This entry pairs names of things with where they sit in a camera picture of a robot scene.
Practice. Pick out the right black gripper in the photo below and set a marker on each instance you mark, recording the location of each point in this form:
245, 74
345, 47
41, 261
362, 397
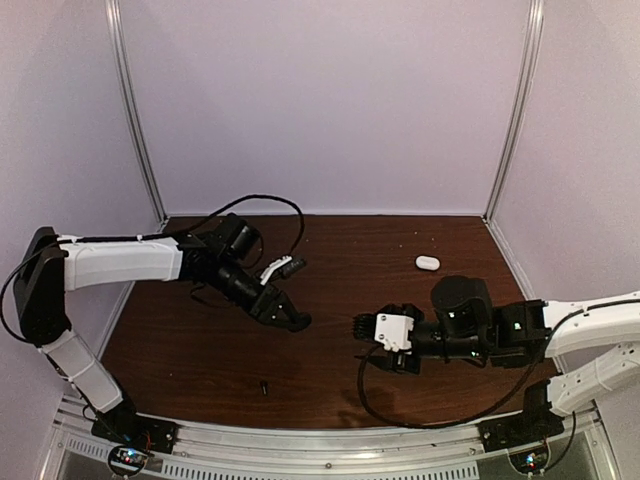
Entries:
400, 364

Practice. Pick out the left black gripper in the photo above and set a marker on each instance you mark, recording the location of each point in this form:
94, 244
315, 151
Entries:
268, 303

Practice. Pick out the white earbud charging case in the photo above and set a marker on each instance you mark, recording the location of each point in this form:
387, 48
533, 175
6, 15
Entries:
427, 263

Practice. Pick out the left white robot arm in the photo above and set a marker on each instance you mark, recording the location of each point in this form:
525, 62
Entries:
55, 265

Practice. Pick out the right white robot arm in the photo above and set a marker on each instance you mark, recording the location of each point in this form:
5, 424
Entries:
522, 334

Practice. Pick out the right circuit board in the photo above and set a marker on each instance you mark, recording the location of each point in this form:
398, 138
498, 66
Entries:
530, 461

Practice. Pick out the circuit board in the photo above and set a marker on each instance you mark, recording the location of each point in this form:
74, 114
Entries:
126, 461
530, 461

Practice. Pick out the left circuit board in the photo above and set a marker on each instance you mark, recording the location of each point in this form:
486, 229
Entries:
126, 461

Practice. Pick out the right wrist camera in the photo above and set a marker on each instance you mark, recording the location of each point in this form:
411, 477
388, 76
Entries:
391, 327

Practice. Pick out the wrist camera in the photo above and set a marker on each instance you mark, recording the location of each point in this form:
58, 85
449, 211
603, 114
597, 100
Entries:
282, 268
391, 327

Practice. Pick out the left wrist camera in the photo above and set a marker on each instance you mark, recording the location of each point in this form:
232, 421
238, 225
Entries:
282, 268

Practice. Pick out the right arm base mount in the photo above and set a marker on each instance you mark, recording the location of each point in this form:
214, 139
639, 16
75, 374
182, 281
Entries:
534, 423

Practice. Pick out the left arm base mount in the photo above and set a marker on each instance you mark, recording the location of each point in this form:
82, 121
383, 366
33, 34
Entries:
122, 424

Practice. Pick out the aluminium front rail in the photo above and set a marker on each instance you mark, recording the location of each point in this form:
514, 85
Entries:
209, 451

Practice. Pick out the left aluminium frame post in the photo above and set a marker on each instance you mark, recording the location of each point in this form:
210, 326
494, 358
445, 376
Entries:
125, 80

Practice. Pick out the aluminium frame post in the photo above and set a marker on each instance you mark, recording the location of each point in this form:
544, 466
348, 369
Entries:
528, 65
125, 80

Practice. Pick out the right aluminium frame post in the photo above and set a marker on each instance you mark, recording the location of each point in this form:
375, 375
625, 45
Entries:
528, 65

